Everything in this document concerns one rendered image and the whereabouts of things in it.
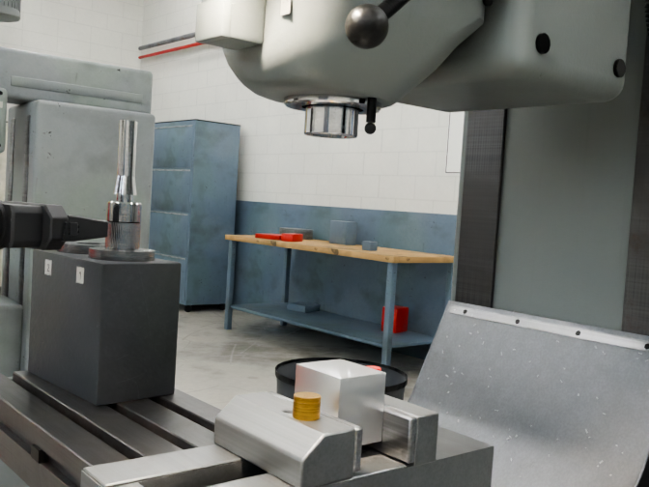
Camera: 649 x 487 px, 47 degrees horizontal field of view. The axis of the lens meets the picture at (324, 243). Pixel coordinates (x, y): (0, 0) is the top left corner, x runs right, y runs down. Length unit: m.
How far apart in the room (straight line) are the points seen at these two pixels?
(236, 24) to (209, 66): 8.55
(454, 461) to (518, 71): 0.34
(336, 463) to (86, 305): 0.54
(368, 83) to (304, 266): 6.77
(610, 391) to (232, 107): 7.89
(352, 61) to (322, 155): 6.66
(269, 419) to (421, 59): 0.32
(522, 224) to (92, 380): 0.59
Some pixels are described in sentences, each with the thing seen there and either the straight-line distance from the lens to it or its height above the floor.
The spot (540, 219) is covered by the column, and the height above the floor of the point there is 1.22.
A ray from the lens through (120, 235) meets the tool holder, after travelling 1.06.
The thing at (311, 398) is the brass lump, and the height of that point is 1.07.
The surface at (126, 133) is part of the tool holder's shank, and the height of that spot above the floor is 1.30.
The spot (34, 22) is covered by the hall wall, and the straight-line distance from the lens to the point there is 10.23.
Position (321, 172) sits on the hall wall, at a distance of 7.24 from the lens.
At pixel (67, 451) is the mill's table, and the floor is 0.94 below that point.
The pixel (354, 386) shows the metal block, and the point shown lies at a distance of 0.63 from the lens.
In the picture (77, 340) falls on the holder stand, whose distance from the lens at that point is 1.07.
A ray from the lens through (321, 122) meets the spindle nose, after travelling 0.65.
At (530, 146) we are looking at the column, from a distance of 0.98.
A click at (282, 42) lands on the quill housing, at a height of 1.34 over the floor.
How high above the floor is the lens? 1.22
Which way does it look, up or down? 3 degrees down
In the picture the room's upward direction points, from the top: 4 degrees clockwise
